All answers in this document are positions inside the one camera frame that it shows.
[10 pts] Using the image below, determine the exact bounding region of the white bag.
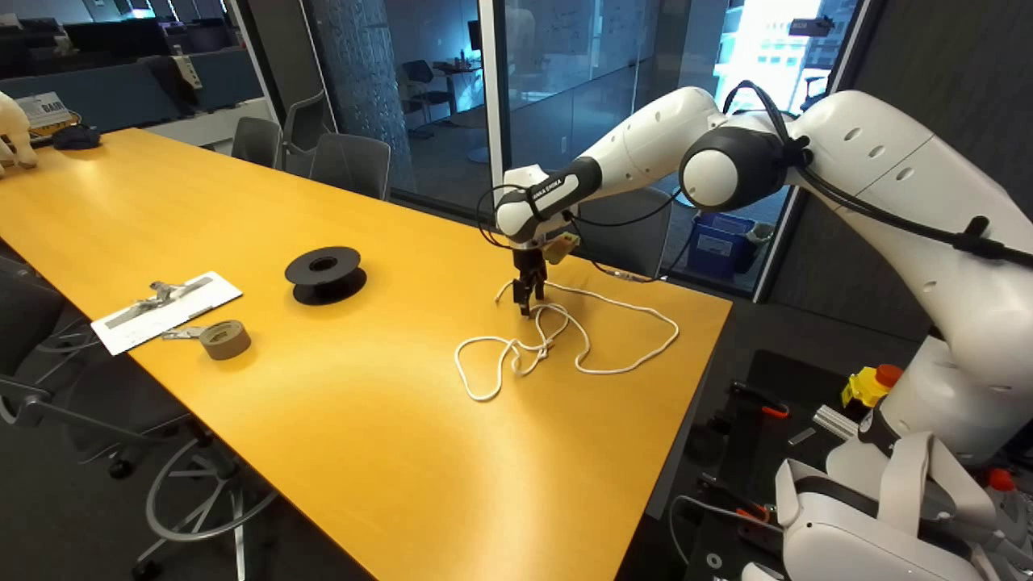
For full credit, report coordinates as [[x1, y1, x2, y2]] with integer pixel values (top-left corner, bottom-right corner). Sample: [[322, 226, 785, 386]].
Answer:
[[0, 91, 40, 174]]

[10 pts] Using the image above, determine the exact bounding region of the chair base with ring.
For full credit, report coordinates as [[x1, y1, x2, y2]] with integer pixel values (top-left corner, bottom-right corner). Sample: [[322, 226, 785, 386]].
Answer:
[[132, 432, 284, 581]]

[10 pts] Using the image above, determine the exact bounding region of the yellow red stop button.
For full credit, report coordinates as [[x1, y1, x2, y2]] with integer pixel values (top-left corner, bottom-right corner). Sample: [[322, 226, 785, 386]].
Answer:
[[839, 362, 908, 414]]

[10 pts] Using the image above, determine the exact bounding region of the tan wrist camera box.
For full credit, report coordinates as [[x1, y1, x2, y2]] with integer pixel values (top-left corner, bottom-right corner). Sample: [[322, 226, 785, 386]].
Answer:
[[541, 233, 577, 267]]

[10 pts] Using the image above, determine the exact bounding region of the small metal tool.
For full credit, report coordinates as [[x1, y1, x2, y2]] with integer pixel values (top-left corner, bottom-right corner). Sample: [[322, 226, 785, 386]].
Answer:
[[103, 278, 219, 325]]

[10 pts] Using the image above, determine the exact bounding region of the blue bin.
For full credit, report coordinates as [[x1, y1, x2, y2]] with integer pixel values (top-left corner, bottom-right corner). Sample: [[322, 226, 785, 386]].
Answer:
[[687, 213, 774, 284]]

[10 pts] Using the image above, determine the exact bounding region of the white VR headset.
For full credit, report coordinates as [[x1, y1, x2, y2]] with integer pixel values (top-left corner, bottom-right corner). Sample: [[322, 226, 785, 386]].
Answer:
[[770, 429, 1009, 581]]

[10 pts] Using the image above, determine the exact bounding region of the thin white rope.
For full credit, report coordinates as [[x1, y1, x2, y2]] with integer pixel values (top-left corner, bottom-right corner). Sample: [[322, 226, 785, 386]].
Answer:
[[450, 303, 573, 406]]

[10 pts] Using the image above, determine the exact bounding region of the white window frame post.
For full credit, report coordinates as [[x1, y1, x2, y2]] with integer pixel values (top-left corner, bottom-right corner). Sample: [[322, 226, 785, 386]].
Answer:
[[474, 0, 516, 224]]

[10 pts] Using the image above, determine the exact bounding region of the small grey chair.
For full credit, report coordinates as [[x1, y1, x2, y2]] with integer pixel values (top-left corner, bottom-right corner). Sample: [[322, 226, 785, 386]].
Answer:
[[230, 112, 286, 170]]

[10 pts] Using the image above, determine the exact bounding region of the red capped bottle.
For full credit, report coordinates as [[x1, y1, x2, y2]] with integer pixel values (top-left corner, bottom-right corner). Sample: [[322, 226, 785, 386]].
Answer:
[[981, 466, 1026, 521]]

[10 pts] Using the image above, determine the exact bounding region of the black office chair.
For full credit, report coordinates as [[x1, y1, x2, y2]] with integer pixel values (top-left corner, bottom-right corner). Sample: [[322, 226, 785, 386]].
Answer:
[[0, 256, 140, 481]]

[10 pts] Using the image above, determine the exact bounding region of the white paper sheet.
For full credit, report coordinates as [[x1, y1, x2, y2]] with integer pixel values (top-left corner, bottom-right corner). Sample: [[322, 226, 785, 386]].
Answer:
[[88, 267, 246, 360]]

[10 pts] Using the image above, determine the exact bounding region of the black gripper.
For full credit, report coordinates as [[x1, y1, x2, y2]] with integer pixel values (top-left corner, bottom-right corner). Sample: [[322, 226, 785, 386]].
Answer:
[[510, 241, 550, 321]]

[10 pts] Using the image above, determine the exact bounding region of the white labelled box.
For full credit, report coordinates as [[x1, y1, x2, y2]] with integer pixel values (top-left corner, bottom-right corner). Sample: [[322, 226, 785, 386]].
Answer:
[[11, 91, 78, 138]]

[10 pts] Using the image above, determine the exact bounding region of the grey tape roll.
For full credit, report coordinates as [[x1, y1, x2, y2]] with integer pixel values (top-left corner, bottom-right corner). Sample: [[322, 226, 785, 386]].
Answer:
[[195, 316, 256, 362]]

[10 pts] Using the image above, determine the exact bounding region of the small black object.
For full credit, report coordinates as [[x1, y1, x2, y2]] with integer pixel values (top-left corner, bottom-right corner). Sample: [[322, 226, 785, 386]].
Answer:
[[49, 124, 103, 156]]

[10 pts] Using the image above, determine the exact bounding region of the black plastic spool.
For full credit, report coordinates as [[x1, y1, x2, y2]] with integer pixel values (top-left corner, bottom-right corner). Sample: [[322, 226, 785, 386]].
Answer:
[[280, 241, 372, 309]]

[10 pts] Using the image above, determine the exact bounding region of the black equipment case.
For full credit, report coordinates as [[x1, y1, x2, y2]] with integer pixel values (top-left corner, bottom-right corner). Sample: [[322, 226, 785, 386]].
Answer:
[[687, 374, 864, 581]]

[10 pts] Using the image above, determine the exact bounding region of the thick white braided rope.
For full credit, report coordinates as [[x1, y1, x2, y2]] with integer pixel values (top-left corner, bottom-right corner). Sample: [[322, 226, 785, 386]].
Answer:
[[489, 278, 684, 381]]

